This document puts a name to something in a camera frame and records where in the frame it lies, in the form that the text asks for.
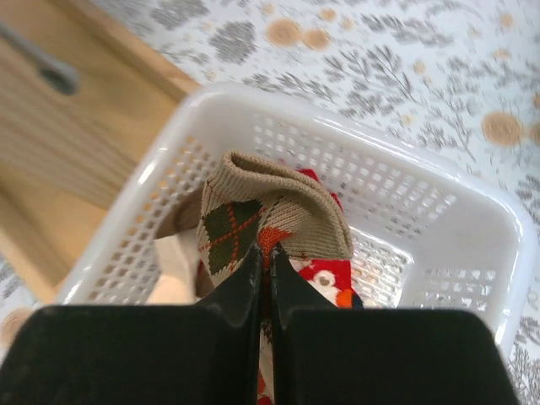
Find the wooden clothes rack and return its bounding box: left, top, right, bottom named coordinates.
left=1, top=1, right=197, bottom=303

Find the red bear pattern sock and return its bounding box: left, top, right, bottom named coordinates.
left=293, top=168, right=364, bottom=309

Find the cream ribbed sock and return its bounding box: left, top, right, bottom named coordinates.
left=147, top=192, right=201, bottom=305

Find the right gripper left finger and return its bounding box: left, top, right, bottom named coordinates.
left=1, top=246, right=262, bottom=404

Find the floral table mat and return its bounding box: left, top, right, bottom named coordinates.
left=0, top=0, right=540, bottom=405

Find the grey striped sock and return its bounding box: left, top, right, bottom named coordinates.
left=1, top=22, right=80, bottom=95

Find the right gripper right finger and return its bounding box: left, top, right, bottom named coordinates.
left=270, top=249, right=517, bottom=404

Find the white plastic laundry basket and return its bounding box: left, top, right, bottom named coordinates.
left=57, top=84, right=537, bottom=356

